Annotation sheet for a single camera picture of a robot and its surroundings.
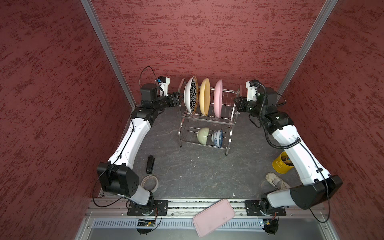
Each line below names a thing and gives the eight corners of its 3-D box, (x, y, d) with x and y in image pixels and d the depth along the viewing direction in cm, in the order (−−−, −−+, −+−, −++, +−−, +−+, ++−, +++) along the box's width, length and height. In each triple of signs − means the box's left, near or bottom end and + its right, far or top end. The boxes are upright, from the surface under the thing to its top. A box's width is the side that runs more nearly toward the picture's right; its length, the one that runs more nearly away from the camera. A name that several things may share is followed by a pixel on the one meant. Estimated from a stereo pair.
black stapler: (146, 173, 87) (144, 171, 84) (150, 157, 94) (148, 155, 91) (151, 173, 87) (150, 171, 84) (155, 157, 94) (153, 155, 91)
